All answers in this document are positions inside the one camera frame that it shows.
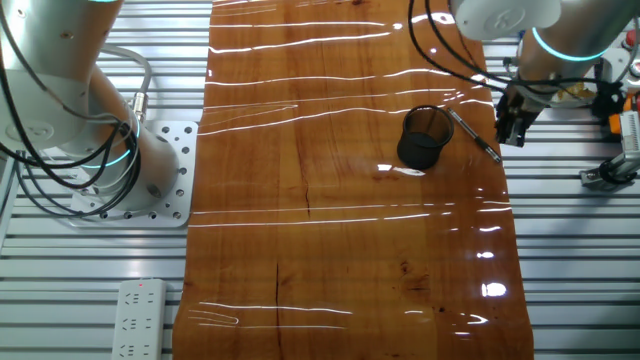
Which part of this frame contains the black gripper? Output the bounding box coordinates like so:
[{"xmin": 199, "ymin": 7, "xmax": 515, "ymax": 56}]
[{"xmin": 495, "ymin": 89, "xmax": 540, "ymax": 149}]

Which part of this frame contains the black and silver pen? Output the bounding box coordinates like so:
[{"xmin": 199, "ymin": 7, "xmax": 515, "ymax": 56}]
[{"xmin": 446, "ymin": 107, "xmax": 502, "ymax": 164}]

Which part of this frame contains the black mesh pen holder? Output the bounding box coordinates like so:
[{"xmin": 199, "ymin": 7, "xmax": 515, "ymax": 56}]
[{"xmin": 396, "ymin": 103, "xmax": 455, "ymax": 171}]

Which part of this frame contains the orange box with red button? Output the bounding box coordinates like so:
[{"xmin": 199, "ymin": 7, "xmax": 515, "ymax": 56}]
[{"xmin": 607, "ymin": 92, "xmax": 640, "ymax": 135}]

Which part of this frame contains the grey box with red button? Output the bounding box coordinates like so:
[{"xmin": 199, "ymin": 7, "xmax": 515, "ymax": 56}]
[
  {"xmin": 612, "ymin": 28, "xmax": 640, "ymax": 64},
  {"xmin": 607, "ymin": 57, "xmax": 640, "ymax": 96}
]

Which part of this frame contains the white power strip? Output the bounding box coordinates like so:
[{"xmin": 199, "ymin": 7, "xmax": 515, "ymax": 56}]
[{"xmin": 110, "ymin": 278, "xmax": 168, "ymax": 360}]

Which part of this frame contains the black camera cable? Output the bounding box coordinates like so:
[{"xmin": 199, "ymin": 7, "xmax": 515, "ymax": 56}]
[{"xmin": 598, "ymin": 158, "xmax": 626, "ymax": 185}]

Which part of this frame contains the silver depth camera with label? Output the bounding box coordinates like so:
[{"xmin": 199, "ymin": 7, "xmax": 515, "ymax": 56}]
[{"xmin": 619, "ymin": 110, "xmax": 640, "ymax": 161}]

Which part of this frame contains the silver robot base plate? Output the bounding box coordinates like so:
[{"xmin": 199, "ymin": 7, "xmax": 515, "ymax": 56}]
[{"xmin": 69, "ymin": 119, "xmax": 200, "ymax": 230}]

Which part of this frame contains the grey cable with metal plug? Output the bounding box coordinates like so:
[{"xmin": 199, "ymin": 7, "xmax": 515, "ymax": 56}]
[{"xmin": 97, "ymin": 42, "xmax": 154, "ymax": 124}]

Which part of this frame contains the black cable bundle at base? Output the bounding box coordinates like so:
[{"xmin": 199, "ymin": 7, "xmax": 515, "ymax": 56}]
[{"xmin": 0, "ymin": 0, "xmax": 142, "ymax": 220}]

